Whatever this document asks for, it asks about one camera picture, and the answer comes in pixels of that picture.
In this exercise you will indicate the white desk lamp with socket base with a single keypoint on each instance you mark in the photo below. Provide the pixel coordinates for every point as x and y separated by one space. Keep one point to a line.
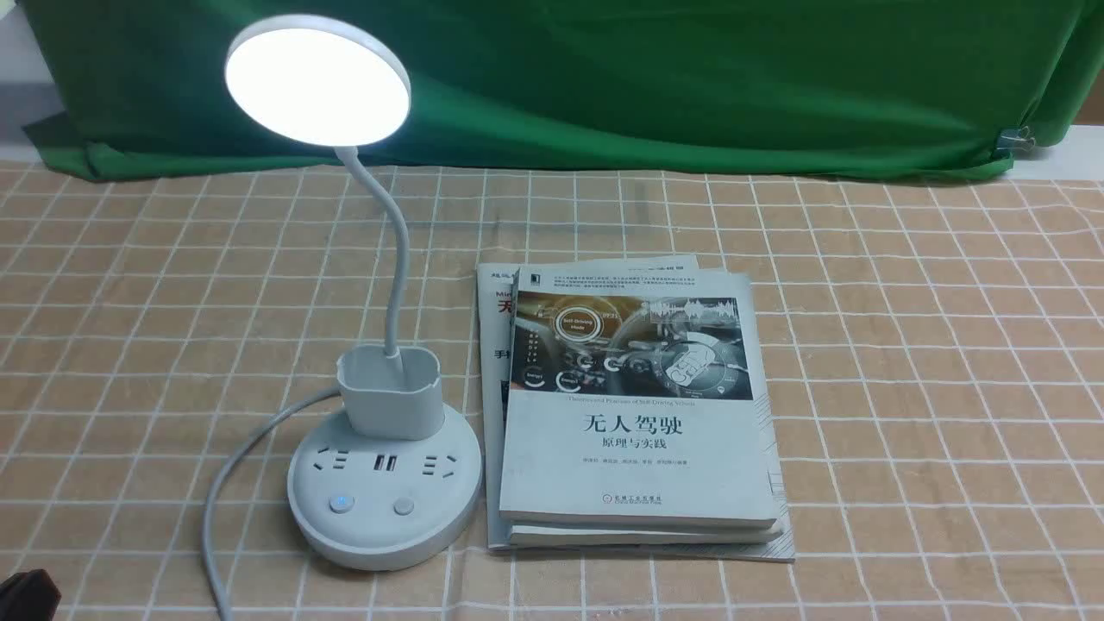
392 477

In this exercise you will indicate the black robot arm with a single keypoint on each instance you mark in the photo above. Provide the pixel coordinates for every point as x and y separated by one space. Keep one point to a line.
30 595

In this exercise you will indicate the bottom thin magazine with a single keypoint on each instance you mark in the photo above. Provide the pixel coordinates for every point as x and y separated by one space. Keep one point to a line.
494 282

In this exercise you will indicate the top self-driving book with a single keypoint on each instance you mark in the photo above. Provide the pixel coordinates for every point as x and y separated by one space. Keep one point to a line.
637 397

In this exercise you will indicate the middle white book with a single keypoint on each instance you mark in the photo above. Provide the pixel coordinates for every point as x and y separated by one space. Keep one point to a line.
548 535

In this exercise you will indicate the green backdrop cloth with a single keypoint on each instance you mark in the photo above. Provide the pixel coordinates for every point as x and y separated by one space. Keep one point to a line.
860 89

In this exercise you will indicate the checkered orange tablecloth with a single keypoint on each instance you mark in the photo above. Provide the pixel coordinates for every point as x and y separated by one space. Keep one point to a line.
933 356

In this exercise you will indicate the metal binder clip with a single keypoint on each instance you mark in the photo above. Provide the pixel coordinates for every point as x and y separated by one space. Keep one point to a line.
1019 140

